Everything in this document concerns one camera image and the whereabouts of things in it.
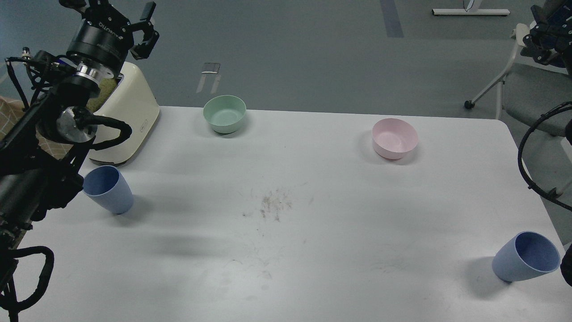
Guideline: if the blue cup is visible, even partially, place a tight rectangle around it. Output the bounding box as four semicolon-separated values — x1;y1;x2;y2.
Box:
492;232;560;283
83;165;134;214

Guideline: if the pink bowl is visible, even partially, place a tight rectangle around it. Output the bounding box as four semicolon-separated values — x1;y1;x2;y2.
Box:
371;118;419;160

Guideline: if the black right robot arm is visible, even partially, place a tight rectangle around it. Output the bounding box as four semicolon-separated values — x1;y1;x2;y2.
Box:
516;0;571;212

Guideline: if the green bowl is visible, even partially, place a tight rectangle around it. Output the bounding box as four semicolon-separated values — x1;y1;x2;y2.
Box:
203;94;247;134

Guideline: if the cream toaster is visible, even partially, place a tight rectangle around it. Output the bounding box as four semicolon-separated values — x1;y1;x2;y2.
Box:
88;62;160;165

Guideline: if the white stand base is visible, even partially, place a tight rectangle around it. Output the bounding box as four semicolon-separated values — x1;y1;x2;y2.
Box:
431;0;511;17

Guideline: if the toast slice front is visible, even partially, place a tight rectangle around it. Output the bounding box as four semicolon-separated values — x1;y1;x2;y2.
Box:
86;77;122;113

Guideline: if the metal floor socket plate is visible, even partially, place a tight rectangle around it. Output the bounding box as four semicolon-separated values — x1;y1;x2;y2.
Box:
202;62;221;75

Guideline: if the grey office chair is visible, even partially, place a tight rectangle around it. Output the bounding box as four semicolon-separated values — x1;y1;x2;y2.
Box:
464;24;571;126

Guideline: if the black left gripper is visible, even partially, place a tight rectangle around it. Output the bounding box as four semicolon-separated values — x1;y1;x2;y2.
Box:
59;0;160;71

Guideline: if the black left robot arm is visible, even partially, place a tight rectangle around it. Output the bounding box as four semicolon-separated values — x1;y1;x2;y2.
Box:
1;0;160;322

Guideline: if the beige checkered cloth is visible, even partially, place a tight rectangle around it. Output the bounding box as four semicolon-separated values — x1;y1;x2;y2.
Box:
0;96;72;161

